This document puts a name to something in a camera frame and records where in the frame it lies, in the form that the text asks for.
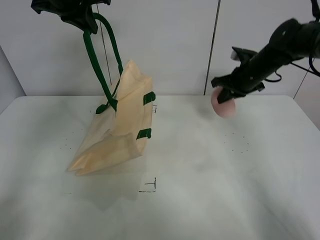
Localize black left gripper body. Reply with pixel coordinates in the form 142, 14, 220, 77
31, 0, 111, 34

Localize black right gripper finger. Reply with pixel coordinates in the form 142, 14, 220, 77
211, 74, 233, 88
217, 88, 237, 104

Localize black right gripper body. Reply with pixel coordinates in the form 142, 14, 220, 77
230, 46, 275, 96

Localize pink peach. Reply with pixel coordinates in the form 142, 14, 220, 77
211, 87, 236, 118

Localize white linen bag green handles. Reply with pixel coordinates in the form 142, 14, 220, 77
67, 13, 156, 176

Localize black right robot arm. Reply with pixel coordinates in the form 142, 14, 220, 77
211, 18, 320, 104

